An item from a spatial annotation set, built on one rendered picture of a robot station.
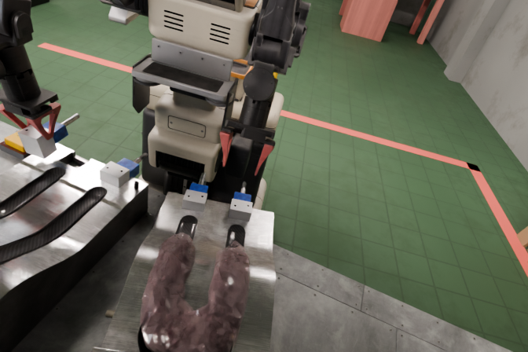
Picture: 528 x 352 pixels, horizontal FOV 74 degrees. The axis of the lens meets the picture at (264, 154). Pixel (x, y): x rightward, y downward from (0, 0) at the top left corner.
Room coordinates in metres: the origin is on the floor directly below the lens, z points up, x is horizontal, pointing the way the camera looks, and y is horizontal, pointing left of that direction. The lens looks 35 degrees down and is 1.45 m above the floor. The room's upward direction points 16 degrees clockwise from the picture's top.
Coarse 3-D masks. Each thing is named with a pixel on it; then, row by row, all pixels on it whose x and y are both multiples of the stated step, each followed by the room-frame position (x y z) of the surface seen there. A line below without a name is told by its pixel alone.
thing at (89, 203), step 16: (48, 176) 0.51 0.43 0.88; (16, 192) 0.44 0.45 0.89; (32, 192) 0.46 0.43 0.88; (96, 192) 0.50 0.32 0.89; (0, 208) 0.40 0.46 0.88; (16, 208) 0.41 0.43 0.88; (80, 208) 0.45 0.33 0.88; (48, 224) 0.40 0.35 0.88; (64, 224) 0.41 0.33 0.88; (16, 240) 0.34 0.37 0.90; (32, 240) 0.35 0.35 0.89; (48, 240) 0.36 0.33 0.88; (0, 256) 0.29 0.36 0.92; (16, 256) 0.30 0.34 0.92
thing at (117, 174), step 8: (120, 160) 0.60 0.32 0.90; (128, 160) 0.60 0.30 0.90; (136, 160) 0.62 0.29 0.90; (104, 168) 0.54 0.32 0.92; (112, 168) 0.55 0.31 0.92; (120, 168) 0.56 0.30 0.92; (128, 168) 0.58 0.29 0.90; (136, 168) 0.59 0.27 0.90; (104, 176) 0.53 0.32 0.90; (112, 176) 0.53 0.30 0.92; (120, 176) 0.53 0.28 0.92; (128, 176) 0.56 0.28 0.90; (112, 184) 0.53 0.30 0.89; (120, 184) 0.53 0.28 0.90
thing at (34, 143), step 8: (72, 120) 0.63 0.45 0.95; (24, 128) 0.54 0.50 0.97; (32, 128) 0.55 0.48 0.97; (48, 128) 0.57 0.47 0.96; (56, 128) 0.58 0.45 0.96; (64, 128) 0.59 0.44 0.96; (24, 136) 0.52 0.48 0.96; (32, 136) 0.52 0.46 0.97; (40, 136) 0.53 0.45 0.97; (56, 136) 0.57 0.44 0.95; (64, 136) 0.59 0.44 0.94; (24, 144) 0.53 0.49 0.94; (32, 144) 0.52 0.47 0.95; (40, 144) 0.52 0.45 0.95; (48, 144) 0.54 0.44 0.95; (32, 152) 0.53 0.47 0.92; (40, 152) 0.52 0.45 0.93; (48, 152) 0.53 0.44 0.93
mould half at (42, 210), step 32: (32, 160) 0.53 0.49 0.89; (96, 160) 0.59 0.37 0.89; (0, 192) 0.44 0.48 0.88; (64, 192) 0.48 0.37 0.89; (128, 192) 0.52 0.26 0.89; (0, 224) 0.36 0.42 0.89; (32, 224) 0.39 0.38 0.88; (96, 224) 0.42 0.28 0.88; (128, 224) 0.49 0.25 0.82; (32, 256) 0.31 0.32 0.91; (64, 256) 0.34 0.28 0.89; (96, 256) 0.40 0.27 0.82; (0, 288) 0.24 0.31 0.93; (32, 288) 0.27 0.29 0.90; (64, 288) 0.32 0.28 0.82; (0, 320) 0.22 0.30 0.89; (32, 320) 0.26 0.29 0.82
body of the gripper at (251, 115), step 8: (248, 104) 0.61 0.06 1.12; (256, 104) 0.61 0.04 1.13; (264, 104) 0.62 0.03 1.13; (240, 112) 0.62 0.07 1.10; (248, 112) 0.61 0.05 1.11; (256, 112) 0.61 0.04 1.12; (264, 112) 0.61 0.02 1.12; (232, 120) 0.60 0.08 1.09; (240, 120) 0.60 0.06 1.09; (248, 120) 0.60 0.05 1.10; (256, 120) 0.60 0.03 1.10; (264, 120) 0.61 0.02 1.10; (240, 128) 0.59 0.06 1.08; (248, 128) 0.59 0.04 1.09; (256, 128) 0.59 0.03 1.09; (264, 128) 0.61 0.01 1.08; (272, 136) 0.59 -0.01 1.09
